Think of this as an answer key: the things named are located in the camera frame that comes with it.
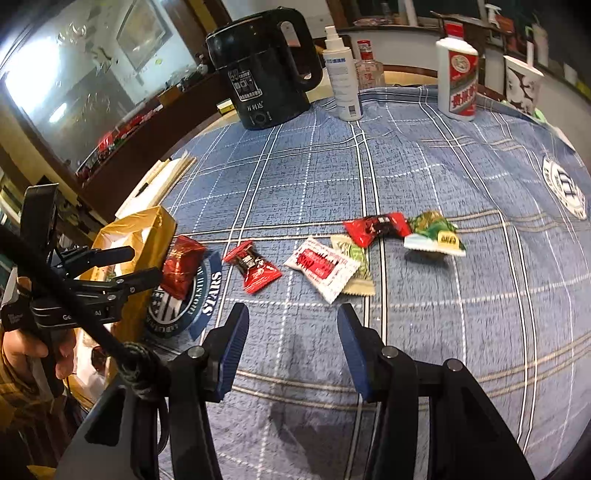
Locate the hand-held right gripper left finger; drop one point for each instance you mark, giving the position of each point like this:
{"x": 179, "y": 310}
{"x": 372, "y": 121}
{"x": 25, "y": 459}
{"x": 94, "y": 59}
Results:
{"x": 235, "y": 346}

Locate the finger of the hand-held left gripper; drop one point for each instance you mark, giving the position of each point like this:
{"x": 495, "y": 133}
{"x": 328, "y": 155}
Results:
{"x": 106, "y": 254}
{"x": 134, "y": 279}

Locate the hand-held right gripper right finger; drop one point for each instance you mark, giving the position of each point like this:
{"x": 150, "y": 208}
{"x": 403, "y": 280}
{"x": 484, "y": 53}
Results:
{"x": 353, "y": 350}

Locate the gold cardboard tray box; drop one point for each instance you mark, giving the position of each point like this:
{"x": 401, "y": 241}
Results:
{"x": 138, "y": 226}

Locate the dark red snack packet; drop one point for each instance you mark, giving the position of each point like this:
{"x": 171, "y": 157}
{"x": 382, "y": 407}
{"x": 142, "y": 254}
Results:
{"x": 184, "y": 265}

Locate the small green beige packet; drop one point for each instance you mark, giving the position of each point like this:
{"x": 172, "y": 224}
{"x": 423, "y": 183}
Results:
{"x": 362, "y": 277}

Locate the red black candy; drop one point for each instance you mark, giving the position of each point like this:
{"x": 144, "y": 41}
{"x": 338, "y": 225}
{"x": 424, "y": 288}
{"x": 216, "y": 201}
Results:
{"x": 251, "y": 267}
{"x": 376, "y": 226}

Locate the white red snack packet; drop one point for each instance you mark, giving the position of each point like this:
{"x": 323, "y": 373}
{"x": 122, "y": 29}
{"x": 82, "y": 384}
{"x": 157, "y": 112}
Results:
{"x": 321, "y": 265}

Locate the green packet yellow logo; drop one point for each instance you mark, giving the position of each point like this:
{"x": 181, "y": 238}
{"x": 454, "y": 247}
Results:
{"x": 436, "y": 237}

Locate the person's left forearm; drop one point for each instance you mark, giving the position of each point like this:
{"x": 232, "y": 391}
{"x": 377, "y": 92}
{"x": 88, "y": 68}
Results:
{"x": 23, "y": 401}

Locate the person's left hand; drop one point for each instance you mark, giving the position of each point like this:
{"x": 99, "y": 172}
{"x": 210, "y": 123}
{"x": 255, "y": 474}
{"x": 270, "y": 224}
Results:
{"x": 23, "y": 346}

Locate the dark wooden sideboard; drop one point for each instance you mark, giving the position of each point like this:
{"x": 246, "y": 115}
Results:
{"x": 138, "y": 138}

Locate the black electric kettle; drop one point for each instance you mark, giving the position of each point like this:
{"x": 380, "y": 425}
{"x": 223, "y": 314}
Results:
{"x": 258, "y": 78}

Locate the white spray bottle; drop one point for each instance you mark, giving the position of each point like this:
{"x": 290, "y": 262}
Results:
{"x": 344, "y": 78}

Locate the clear liquor bottle red cap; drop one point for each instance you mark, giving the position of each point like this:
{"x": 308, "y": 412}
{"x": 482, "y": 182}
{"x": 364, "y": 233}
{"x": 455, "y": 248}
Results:
{"x": 369, "y": 69}

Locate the white liquor bottle red label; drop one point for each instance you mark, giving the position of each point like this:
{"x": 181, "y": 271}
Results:
{"x": 459, "y": 78}

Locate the flower print paper cup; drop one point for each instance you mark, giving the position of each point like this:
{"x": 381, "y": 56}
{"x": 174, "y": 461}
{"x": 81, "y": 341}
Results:
{"x": 521, "y": 85}

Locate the white pump bottle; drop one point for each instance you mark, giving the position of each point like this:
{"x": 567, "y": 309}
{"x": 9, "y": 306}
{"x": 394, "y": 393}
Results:
{"x": 494, "y": 14}

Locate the framed wall painting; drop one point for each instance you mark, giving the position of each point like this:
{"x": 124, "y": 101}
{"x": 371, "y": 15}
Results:
{"x": 141, "y": 32}

